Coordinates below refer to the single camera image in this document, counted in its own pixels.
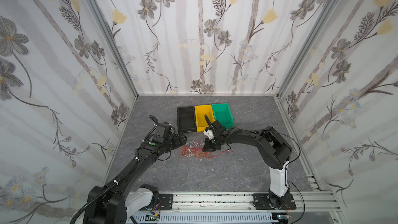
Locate green plastic bin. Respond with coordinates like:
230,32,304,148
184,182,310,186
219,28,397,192
211,103,234,129

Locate black plastic bin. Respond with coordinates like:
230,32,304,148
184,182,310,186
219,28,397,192
177,106,197,133

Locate red cable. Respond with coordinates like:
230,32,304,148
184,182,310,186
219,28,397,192
201,149,236,159

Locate red orange white cables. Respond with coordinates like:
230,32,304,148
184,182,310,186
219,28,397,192
178,140,212,160

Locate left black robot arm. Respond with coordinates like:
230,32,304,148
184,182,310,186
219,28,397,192
70,115,187,224

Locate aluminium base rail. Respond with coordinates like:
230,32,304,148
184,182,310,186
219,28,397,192
83,191,343,224

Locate yellow plastic bin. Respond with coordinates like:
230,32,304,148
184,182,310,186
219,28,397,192
194,105,215,132

